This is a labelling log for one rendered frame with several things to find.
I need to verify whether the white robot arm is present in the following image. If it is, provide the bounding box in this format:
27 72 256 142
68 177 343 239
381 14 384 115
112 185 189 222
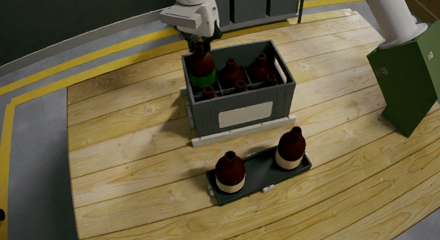
159 0 428 50

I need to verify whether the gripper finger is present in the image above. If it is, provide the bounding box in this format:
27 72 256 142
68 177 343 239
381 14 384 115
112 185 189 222
174 25 197 53
201 22 223 56

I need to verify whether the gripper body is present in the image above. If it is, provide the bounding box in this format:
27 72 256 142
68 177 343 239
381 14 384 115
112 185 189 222
177 0 219 37

